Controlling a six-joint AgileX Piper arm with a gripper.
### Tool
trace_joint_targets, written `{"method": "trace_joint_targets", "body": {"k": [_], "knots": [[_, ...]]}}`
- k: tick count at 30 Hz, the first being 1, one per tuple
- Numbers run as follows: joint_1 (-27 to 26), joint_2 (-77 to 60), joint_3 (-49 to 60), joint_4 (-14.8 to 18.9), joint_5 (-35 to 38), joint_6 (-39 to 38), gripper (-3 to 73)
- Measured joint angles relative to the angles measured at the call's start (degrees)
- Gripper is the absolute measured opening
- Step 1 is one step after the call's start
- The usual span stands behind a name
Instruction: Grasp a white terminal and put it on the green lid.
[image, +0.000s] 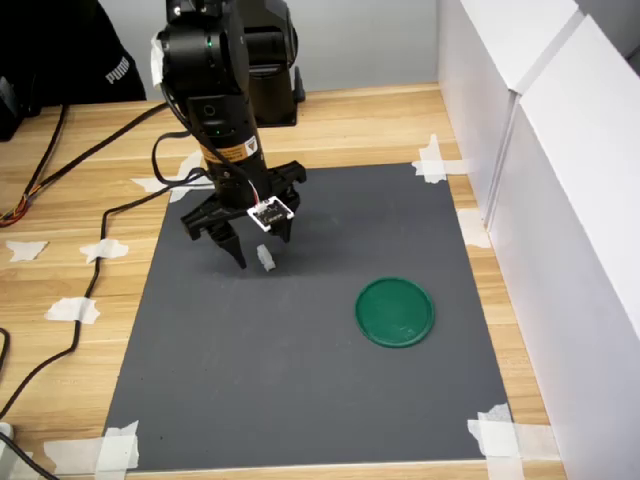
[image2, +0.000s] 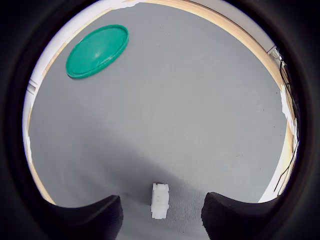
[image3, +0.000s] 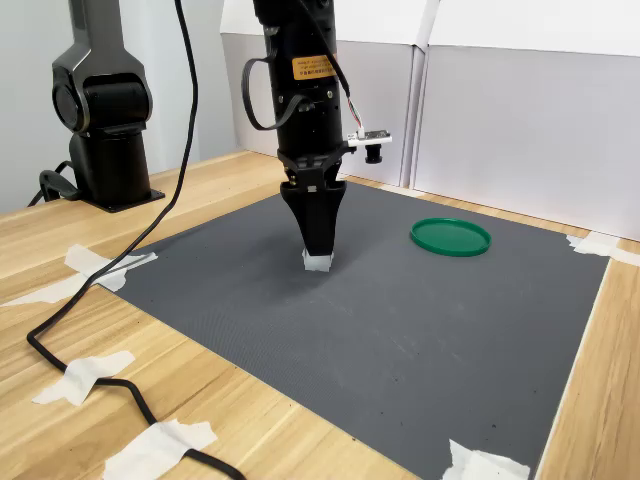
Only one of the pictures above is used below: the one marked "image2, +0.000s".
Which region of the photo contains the taped black cable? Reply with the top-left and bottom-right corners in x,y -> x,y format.
274,144 -> 300,196

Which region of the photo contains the round green lid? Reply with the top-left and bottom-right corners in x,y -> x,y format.
65,24 -> 130,80

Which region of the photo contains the dark grey mat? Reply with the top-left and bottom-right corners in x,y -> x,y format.
26,2 -> 288,240

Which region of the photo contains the small white plastic terminal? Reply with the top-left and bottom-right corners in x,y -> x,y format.
150,182 -> 170,220

